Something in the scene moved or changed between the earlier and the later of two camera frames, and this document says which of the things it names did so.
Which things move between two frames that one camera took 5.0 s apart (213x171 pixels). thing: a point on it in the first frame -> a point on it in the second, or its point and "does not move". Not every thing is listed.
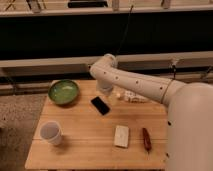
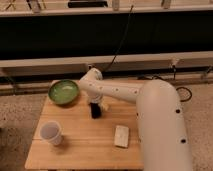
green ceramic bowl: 63,92 does not move
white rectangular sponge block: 121,136 does not move
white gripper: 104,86 -> 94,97
